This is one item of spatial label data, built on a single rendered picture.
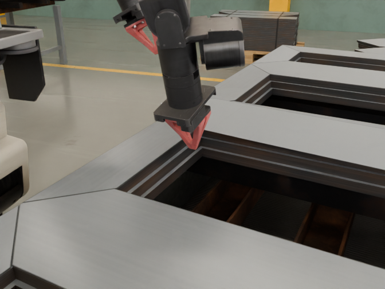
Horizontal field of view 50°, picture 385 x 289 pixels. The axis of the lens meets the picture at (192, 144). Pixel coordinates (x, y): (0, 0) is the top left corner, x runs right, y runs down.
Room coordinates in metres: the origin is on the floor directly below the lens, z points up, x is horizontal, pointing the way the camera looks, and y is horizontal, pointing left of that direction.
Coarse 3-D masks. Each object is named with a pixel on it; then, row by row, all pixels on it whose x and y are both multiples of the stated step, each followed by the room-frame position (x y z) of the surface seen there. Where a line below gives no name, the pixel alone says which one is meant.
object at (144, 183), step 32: (352, 64) 1.34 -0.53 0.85; (384, 64) 1.31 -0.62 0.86; (256, 96) 1.02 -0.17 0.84; (288, 96) 1.09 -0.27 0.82; (320, 96) 1.05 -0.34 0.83; (352, 96) 1.02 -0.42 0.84; (384, 96) 0.99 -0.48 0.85; (384, 128) 0.73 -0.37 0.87; (160, 160) 0.61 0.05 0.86; (192, 160) 0.69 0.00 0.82; (224, 160) 0.70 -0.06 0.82; (256, 160) 0.67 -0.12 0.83; (288, 160) 0.65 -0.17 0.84; (320, 160) 0.63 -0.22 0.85; (128, 192) 0.53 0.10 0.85; (160, 192) 0.59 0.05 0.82; (384, 192) 0.57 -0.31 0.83; (0, 288) 0.33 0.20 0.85; (32, 288) 0.33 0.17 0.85
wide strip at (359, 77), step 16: (256, 64) 1.25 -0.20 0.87; (272, 64) 1.25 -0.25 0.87; (288, 64) 1.25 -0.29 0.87; (304, 64) 1.25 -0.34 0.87; (320, 64) 1.25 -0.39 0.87; (320, 80) 1.07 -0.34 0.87; (336, 80) 1.07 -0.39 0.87; (352, 80) 1.07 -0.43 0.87; (368, 80) 1.07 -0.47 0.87; (384, 80) 1.07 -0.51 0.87
